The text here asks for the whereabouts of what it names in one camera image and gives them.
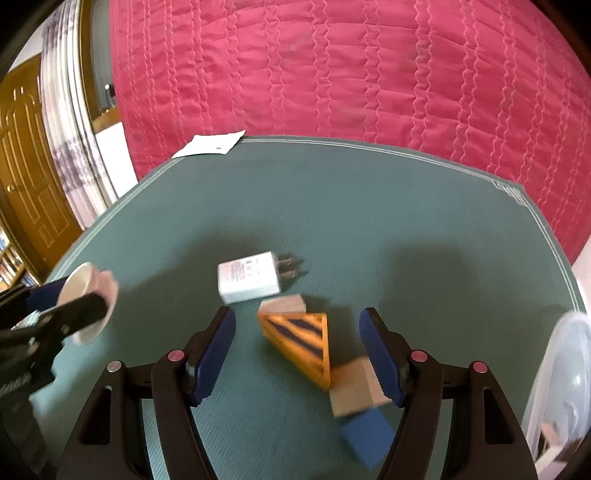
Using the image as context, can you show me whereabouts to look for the red quilted blanket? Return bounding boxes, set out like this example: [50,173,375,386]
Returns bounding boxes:
[108,0,591,264]

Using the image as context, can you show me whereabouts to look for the white paper sheet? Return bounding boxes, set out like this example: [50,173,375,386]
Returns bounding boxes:
[172,130,246,159]

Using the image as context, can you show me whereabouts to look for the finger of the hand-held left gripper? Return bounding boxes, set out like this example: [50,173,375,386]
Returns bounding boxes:
[0,281,70,324]
[9,293,108,354]

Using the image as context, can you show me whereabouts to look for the wooden rectangular block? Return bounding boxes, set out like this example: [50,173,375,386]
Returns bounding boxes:
[329,357,393,418]

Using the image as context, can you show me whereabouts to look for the white plug charger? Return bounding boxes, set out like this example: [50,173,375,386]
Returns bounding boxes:
[217,251,308,304]

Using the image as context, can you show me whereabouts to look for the wooden door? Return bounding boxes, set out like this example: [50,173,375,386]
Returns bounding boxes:
[0,53,84,273]

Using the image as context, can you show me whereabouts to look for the green table mat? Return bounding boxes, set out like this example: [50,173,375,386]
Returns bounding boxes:
[28,135,583,480]

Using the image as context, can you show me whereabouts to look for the patterned white curtain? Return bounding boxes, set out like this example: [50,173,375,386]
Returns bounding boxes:
[39,9,118,232]

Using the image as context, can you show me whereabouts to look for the blue block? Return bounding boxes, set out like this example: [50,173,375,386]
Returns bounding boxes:
[341,406,397,470]

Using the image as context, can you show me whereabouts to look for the wooden window frame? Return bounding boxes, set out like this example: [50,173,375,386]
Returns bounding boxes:
[78,0,123,134]

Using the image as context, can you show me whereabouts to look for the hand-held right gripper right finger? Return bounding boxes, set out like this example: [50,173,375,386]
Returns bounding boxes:
[359,307,541,480]

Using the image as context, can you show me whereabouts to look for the bookshelf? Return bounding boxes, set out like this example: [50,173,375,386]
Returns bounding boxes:
[0,228,42,288]

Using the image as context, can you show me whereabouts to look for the clear plastic container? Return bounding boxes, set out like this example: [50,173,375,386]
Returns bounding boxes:
[521,311,591,480]

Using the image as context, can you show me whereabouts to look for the wooden triangular prism block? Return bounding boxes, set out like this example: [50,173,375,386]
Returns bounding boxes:
[259,295,308,317]

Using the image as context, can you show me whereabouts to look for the orange striped triangular block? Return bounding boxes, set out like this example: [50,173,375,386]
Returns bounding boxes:
[257,311,332,392]

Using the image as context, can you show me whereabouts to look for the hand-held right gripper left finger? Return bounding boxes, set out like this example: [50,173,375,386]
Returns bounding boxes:
[56,305,238,480]

